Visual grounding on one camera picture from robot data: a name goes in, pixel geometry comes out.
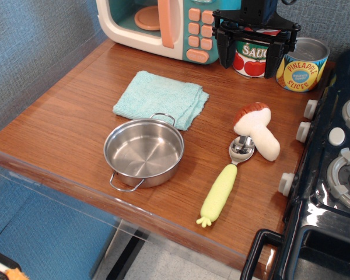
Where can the pineapple slices can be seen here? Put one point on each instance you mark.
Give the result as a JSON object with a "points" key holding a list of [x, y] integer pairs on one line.
{"points": [[301, 70]]}

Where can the steel pan with handles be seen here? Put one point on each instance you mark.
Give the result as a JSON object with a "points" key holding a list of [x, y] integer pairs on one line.
{"points": [[143, 153]]}

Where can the scoop with yellow handle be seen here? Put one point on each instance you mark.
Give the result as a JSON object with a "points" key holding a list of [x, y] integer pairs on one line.
{"points": [[241, 149]]}

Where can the plush mushroom toy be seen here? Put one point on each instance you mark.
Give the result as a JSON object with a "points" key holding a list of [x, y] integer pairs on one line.
{"points": [[252, 120]]}

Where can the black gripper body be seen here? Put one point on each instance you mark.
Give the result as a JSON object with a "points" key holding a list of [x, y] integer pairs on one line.
{"points": [[254, 15]]}

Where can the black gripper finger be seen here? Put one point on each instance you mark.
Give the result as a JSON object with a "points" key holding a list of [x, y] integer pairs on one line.
{"points": [[226, 46], [278, 46]]}

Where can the toy microwave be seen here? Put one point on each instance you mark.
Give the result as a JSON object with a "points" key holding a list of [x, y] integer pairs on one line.
{"points": [[175, 29]]}

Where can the orange brush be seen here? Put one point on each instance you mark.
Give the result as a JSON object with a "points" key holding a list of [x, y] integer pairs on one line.
{"points": [[10, 269]]}

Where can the black toy stove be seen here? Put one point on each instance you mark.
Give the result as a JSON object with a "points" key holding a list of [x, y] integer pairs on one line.
{"points": [[315, 243]]}

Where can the tomato sauce can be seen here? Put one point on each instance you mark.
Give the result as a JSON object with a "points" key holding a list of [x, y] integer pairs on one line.
{"points": [[250, 59]]}

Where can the blue folded cloth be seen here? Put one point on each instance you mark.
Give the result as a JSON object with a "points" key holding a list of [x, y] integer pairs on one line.
{"points": [[148, 94]]}

